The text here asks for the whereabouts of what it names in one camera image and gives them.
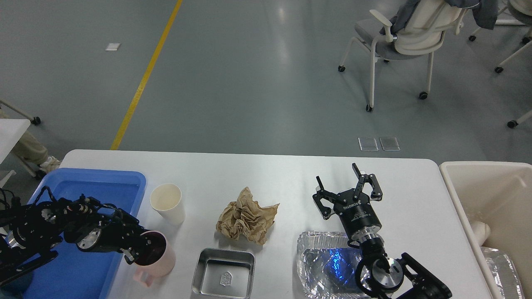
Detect foil tray in bin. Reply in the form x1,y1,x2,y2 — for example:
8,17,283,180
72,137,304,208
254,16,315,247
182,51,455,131
480,246,524,299

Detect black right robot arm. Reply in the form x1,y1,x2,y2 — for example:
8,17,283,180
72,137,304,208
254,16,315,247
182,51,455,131
312,163,452,299

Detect white office chair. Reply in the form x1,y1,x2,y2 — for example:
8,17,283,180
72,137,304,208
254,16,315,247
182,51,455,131
337,0,469,112

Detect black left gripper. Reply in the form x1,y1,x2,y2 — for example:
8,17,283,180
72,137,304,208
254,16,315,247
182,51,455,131
76,219,161,265

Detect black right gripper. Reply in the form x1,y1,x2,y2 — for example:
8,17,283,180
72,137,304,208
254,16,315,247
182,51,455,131
313,163,383,241

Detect floor outlet plates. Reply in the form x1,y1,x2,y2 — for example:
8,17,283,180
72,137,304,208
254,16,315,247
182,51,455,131
358,137,401,152

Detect pink mug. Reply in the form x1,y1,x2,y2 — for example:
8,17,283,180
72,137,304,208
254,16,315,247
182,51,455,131
133,230,175,287

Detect person in black sweater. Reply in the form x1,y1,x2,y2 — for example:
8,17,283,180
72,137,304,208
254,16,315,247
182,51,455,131
11,131,62,174

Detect white side table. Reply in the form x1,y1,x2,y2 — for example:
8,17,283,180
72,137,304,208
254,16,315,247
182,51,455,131
0,119,36,188

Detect cream paper cup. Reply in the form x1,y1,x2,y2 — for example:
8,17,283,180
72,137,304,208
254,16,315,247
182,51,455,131
150,183,185,225

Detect grey jacket on chair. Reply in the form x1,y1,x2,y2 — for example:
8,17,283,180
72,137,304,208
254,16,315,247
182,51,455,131
390,0,498,34

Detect white cup in bin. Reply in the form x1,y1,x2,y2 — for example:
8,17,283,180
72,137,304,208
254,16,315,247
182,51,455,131
470,221,491,246

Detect beige plastic bin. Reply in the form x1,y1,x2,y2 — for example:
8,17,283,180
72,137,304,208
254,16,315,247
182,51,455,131
439,161,532,299

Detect aluminium foil tray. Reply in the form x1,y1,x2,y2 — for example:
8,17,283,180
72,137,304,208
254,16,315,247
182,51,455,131
296,231,371,299

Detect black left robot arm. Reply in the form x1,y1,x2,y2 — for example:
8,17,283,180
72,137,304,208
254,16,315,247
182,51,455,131
0,186,155,286

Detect crumpled brown paper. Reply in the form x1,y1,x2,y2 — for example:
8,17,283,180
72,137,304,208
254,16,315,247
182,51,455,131
215,187,280,245

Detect blue plastic tray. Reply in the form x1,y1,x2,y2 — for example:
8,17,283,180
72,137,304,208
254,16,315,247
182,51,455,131
1,168,146,299

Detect square steel tray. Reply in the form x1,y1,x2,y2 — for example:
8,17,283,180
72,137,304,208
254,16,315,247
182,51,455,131
192,248,255,299

